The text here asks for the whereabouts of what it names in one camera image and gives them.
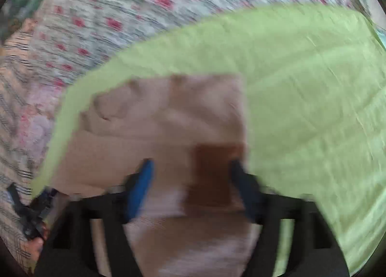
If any pastel floral pillow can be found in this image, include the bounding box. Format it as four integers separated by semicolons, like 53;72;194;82
16;82;62;160

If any person's left hand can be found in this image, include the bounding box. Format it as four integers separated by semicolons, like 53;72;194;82
26;224;51;265

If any plaid blanket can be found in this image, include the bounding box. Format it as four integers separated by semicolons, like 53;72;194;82
0;31;62;268

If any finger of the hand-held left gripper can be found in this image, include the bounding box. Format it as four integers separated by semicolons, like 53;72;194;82
7;183;24;209

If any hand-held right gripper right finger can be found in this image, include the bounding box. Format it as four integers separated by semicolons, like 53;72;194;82
229;160;350;277

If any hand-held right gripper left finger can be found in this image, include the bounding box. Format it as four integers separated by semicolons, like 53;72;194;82
34;158;155;277

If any light green bed sheet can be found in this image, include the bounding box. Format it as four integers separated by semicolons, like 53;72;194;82
30;4;386;274

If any beige knit sweater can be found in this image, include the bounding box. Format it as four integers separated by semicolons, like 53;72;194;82
51;74;263;277

